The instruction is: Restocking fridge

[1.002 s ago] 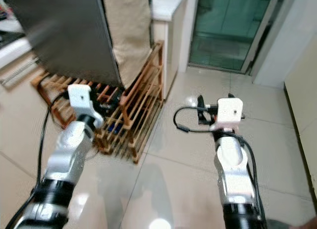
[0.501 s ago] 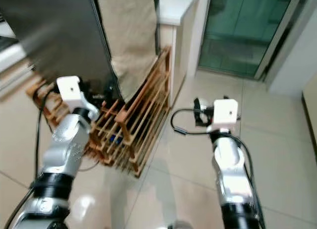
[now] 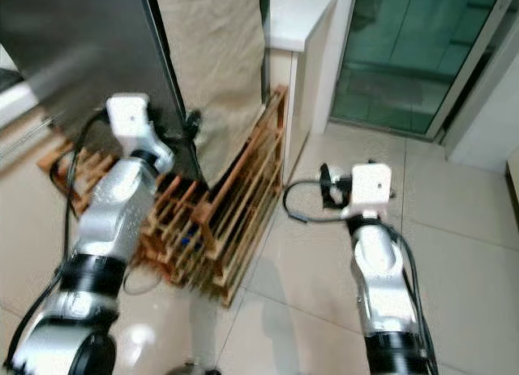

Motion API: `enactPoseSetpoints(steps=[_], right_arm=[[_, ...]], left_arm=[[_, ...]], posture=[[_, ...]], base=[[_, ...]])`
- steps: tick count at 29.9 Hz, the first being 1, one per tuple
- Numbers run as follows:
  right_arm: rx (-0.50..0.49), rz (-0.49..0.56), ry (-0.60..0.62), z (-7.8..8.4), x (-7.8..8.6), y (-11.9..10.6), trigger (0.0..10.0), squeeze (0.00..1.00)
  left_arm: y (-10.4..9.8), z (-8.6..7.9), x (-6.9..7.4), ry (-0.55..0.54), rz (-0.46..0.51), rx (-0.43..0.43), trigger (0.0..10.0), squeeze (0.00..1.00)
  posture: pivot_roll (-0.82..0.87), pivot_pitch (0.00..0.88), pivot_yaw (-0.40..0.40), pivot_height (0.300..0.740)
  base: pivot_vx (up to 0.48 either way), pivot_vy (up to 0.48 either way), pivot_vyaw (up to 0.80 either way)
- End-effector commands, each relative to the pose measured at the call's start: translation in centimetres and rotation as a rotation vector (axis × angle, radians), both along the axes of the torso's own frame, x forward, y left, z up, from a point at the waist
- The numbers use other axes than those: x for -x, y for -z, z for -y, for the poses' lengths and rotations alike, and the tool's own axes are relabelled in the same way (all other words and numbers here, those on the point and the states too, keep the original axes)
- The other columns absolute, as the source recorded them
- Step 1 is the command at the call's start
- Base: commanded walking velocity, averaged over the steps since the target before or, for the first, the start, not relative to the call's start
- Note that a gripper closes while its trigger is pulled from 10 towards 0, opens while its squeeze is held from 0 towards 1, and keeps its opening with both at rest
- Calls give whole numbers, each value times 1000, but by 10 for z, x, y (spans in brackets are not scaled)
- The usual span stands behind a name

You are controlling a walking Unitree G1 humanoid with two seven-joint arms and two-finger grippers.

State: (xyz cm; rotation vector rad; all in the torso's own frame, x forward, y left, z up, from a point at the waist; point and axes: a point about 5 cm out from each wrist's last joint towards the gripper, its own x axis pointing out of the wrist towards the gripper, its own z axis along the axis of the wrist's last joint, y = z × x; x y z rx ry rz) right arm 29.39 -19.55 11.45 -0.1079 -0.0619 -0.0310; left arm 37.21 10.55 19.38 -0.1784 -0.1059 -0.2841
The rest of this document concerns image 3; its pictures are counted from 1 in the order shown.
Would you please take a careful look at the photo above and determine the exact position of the beige cloth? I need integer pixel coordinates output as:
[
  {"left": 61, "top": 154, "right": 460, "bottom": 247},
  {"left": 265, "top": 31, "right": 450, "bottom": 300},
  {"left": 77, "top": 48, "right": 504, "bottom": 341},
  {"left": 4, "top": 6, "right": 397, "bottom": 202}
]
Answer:
[{"left": 152, "top": 0, "right": 268, "bottom": 187}]

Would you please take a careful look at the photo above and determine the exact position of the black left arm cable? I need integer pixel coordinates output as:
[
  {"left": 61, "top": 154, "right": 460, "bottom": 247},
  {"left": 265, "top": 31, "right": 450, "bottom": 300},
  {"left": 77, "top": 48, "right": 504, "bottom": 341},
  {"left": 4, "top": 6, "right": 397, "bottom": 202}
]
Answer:
[{"left": 6, "top": 106, "right": 114, "bottom": 369}]

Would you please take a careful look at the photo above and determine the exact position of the stainless steel fridge door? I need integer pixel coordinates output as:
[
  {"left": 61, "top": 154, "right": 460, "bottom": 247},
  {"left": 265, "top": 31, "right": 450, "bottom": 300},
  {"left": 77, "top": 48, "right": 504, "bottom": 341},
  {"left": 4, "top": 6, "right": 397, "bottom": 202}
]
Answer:
[{"left": 0, "top": 0, "right": 202, "bottom": 181}]

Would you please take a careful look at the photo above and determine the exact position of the wooden slatted rack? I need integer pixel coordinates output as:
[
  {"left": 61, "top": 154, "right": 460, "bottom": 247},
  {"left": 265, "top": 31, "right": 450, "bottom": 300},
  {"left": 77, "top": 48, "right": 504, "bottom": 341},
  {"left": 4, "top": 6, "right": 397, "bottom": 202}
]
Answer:
[{"left": 39, "top": 85, "right": 290, "bottom": 308}]

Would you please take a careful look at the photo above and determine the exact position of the green glass sliding door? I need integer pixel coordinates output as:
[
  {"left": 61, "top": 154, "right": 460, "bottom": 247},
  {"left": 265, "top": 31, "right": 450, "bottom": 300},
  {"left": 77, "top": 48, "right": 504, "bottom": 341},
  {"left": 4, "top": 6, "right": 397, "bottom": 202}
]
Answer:
[{"left": 329, "top": 0, "right": 519, "bottom": 139}]

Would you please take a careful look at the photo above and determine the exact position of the white narrow cabinet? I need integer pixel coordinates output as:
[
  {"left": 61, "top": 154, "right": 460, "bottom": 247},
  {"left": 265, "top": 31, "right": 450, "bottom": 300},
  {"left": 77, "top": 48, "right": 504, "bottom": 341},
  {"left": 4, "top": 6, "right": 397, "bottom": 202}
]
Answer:
[{"left": 264, "top": 0, "right": 359, "bottom": 179}]

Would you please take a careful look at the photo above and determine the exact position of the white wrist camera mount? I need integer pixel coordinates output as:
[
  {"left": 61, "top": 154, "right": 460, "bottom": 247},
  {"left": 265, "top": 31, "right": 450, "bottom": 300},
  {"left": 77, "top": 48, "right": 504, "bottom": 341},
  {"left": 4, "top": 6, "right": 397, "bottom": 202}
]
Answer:
[
  {"left": 106, "top": 93, "right": 173, "bottom": 162},
  {"left": 348, "top": 162, "right": 392, "bottom": 218}
]

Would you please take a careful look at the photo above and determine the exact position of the white kitchen counter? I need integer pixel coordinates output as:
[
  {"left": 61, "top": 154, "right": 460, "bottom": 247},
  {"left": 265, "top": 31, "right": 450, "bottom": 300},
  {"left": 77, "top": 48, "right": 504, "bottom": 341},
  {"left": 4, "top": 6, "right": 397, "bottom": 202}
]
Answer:
[{"left": 0, "top": 45, "right": 43, "bottom": 129}]

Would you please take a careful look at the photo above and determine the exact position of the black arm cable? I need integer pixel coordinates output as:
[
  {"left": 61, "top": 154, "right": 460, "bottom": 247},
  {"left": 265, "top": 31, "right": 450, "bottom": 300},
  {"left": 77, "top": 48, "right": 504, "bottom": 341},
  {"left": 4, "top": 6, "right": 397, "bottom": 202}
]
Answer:
[
  {"left": 281, "top": 178, "right": 439, "bottom": 368},
  {"left": 6, "top": 106, "right": 114, "bottom": 369}
]

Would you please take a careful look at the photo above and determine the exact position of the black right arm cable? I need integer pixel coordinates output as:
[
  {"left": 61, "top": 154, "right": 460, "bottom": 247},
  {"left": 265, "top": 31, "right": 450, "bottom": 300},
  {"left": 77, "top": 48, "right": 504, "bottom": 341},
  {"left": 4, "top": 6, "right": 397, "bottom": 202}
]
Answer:
[{"left": 281, "top": 178, "right": 439, "bottom": 368}]

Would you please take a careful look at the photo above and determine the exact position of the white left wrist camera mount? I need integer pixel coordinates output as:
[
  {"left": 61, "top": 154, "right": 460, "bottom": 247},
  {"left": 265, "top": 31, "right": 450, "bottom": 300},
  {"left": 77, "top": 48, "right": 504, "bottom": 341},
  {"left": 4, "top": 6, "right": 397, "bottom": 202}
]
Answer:
[{"left": 106, "top": 93, "right": 173, "bottom": 162}]

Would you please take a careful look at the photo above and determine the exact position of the steel bar cabinet handle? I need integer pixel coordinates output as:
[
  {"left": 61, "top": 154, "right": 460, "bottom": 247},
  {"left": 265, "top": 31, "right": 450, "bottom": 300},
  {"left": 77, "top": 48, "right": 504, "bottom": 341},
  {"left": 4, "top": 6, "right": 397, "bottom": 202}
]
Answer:
[{"left": 6, "top": 114, "right": 56, "bottom": 150}]

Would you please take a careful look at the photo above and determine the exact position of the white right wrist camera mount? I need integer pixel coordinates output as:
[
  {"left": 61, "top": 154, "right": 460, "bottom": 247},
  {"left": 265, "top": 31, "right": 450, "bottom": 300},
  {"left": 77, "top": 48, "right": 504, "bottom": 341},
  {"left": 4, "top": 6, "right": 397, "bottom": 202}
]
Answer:
[{"left": 348, "top": 162, "right": 392, "bottom": 218}]

